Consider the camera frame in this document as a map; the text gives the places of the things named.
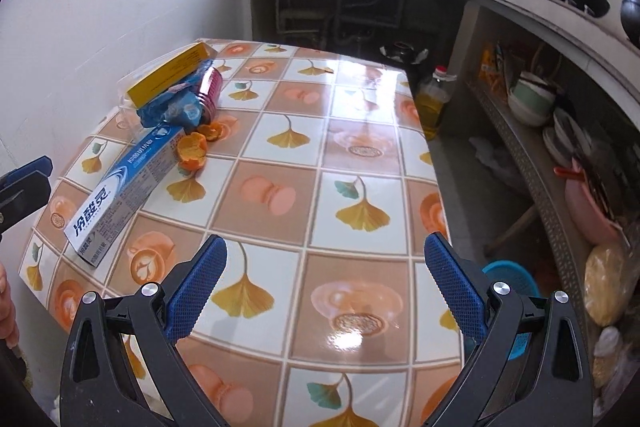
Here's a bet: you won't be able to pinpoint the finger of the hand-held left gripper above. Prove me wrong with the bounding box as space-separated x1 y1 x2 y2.
0 157 54 237

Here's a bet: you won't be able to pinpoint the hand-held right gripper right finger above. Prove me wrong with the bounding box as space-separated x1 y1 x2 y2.
422 232 596 427

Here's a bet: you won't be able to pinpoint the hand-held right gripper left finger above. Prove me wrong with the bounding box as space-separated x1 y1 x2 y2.
60 234 228 427

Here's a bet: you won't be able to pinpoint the blue plastic basket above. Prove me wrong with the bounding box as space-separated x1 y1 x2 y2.
462 259 542 360

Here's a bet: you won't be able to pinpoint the person's left hand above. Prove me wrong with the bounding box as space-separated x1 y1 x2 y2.
0 264 21 351

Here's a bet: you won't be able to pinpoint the wooden stick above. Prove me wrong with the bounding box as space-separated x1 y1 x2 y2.
484 206 542 254

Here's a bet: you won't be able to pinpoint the blue white toothpaste box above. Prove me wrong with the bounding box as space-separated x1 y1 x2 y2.
63 123 190 269

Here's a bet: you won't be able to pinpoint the ginkgo print tablecloth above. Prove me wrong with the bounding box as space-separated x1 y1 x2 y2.
19 38 483 427

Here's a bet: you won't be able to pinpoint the white rag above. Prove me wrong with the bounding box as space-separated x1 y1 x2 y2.
470 136 517 174

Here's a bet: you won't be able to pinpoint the orange peel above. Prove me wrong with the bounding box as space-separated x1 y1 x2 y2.
175 133 209 176
197 121 224 142

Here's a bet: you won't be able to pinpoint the pink plastic basin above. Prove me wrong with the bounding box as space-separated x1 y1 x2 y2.
565 159 627 246

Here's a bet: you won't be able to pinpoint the yellow grain bag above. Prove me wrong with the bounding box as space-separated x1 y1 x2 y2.
584 246 631 327

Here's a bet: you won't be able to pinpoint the grey woven shelf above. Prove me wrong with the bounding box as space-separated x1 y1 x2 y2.
465 77 640 358

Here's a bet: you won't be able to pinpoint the blue crumpled wrapper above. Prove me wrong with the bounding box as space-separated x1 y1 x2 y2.
137 61 213 128

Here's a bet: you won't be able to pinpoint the yellow cooking oil bottle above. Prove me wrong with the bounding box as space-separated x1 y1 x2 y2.
415 66 458 140

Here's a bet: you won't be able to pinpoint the yellow cardboard box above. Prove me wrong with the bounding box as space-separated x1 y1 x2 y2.
126 43 217 108

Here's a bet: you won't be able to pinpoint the stack of white plates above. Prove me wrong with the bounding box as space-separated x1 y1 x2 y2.
542 107 592 168

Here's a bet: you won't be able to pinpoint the pink ribbed cup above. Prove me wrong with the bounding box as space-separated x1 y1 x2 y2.
197 68 224 118

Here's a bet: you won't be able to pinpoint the orange packet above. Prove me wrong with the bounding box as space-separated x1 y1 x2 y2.
480 47 506 90

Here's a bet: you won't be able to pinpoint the black kettle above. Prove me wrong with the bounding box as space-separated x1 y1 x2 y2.
380 42 430 66

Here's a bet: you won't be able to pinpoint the grey drain pipes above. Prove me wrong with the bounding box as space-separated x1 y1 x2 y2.
274 0 382 54

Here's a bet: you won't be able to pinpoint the grey metal pot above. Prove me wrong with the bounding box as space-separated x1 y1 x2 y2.
620 0 640 44

